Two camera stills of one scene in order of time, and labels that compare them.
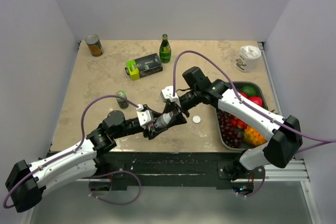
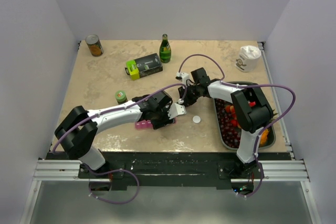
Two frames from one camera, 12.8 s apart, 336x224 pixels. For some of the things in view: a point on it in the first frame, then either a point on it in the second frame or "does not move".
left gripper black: (153, 132) -> (157, 124)
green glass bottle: (165, 50) does not move
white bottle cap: (196, 119) does not move
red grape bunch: (231, 136) does not move
